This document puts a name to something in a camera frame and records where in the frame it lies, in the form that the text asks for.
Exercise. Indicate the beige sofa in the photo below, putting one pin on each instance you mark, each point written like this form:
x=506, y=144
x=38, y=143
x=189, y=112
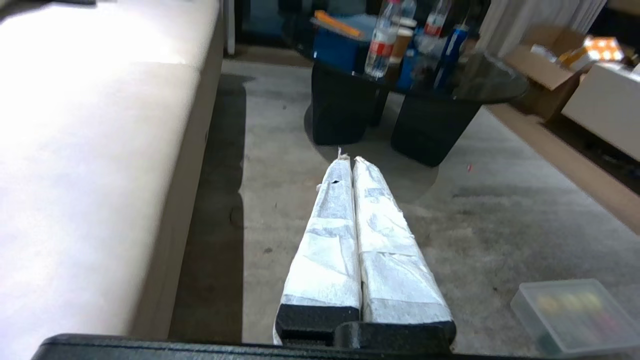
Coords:
x=95, y=165

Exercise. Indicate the open cardboard box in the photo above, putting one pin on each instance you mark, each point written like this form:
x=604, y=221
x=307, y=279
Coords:
x=550, y=65

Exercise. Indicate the clear water bottle red label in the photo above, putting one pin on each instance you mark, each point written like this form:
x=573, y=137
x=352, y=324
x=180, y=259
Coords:
x=382, y=42
x=434, y=27

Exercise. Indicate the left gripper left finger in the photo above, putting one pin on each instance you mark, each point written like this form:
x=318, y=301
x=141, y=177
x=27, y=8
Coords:
x=325, y=260

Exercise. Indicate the blue storage box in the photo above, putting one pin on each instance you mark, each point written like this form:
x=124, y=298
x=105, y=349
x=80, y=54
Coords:
x=340, y=42

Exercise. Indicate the black glass coffee table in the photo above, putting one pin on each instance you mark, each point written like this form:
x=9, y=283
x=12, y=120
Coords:
x=415, y=105

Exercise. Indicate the white cabinet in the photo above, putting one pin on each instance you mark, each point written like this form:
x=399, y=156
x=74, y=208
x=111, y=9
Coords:
x=607, y=107

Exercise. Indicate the white curtain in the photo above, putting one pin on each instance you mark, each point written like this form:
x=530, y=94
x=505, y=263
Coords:
x=535, y=22

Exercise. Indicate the clear plastic box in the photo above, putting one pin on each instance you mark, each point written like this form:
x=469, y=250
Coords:
x=575, y=317

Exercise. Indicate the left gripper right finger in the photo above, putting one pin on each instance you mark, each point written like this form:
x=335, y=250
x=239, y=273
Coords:
x=395, y=270

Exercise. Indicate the blue drink can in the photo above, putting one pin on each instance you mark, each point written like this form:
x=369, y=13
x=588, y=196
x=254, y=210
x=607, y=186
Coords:
x=450, y=55

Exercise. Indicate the brown paper cup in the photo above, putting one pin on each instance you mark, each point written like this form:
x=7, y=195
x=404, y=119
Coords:
x=401, y=42

